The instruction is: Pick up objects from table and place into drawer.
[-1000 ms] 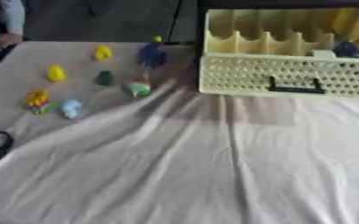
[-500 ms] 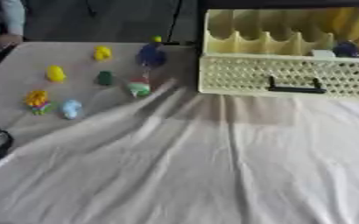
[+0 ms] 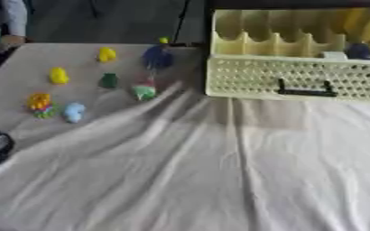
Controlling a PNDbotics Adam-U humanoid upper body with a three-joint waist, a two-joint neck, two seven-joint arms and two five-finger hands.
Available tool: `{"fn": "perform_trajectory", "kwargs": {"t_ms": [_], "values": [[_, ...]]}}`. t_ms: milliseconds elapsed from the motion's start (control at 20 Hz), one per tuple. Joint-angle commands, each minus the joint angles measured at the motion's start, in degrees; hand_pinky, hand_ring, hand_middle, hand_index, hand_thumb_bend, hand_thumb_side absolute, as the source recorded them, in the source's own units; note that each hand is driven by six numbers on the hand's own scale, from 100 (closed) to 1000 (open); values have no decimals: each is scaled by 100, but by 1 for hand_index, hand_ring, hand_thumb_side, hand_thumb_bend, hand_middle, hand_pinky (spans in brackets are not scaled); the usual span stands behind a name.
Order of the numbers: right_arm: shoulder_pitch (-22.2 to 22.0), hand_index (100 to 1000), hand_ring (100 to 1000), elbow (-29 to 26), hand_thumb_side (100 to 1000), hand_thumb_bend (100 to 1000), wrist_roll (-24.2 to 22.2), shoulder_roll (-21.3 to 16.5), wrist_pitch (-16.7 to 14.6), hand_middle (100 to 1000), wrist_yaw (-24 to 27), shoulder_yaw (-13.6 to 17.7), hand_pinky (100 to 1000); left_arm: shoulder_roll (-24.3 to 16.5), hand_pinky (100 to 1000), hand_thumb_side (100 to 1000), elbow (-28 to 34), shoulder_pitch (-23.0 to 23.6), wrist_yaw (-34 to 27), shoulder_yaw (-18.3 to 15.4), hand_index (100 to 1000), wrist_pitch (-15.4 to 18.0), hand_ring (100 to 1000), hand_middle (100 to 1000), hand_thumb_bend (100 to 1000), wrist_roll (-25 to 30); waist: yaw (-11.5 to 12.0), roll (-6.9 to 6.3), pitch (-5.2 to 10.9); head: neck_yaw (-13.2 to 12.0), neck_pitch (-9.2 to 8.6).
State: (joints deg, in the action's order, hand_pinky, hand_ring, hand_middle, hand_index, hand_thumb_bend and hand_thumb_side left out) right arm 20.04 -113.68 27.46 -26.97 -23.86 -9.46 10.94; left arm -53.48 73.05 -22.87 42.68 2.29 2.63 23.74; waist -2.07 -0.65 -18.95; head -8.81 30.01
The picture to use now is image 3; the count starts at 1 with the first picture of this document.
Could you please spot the pale compartment drawer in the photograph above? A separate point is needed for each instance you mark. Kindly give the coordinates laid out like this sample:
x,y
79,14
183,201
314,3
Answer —
x,y
256,75

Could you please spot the green and red toy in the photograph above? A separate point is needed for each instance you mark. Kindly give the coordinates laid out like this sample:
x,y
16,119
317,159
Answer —
x,y
144,90

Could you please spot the blue round soft toy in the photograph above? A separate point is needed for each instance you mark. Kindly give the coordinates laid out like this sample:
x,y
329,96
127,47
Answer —
x,y
157,57

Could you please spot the small yellow green ball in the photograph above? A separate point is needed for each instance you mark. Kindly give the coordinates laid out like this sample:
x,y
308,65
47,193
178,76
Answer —
x,y
164,40

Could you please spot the dark green toy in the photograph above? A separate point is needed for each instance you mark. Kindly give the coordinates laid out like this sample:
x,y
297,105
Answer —
x,y
108,81

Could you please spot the yellow toy figure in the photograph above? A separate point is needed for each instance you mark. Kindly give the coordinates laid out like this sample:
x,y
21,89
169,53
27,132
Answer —
x,y
58,75
107,54

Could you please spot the light blue toy animal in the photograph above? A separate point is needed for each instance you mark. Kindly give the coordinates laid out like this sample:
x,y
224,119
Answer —
x,y
74,112

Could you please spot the yellow orange green toy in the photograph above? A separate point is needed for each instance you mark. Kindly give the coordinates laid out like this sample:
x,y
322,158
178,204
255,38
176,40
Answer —
x,y
40,104

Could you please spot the small white box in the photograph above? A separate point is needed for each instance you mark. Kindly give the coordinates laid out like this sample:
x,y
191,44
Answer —
x,y
334,55

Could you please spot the dark blue round object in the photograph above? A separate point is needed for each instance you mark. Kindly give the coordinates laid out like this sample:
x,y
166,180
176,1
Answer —
x,y
360,51

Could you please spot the person's hand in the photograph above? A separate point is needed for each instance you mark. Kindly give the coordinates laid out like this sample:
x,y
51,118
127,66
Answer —
x,y
9,42

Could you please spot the person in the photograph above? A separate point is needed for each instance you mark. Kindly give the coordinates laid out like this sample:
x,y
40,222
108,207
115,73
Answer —
x,y
4,18

